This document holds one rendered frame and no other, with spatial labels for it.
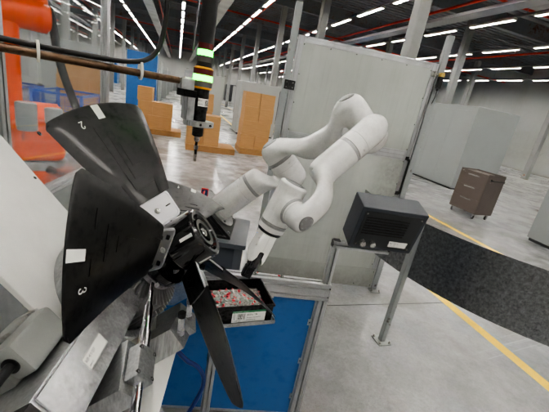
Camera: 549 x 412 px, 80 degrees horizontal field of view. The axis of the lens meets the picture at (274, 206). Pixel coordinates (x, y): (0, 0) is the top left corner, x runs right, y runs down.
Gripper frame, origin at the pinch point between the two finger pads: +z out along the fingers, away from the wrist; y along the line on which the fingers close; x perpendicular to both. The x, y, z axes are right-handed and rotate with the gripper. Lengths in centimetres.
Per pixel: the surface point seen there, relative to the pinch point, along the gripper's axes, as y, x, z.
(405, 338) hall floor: -103, 160, 56
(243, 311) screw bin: -0.4, 5.3, 14.7
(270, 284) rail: -22.6, 16.8, 13.6
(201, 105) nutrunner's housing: 14, -31, -41
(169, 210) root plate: 18.8, -27.8, -16.4
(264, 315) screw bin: -2.5, 13.1, 14.4
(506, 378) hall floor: -71, 217, 38
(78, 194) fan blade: 48, -37, -26
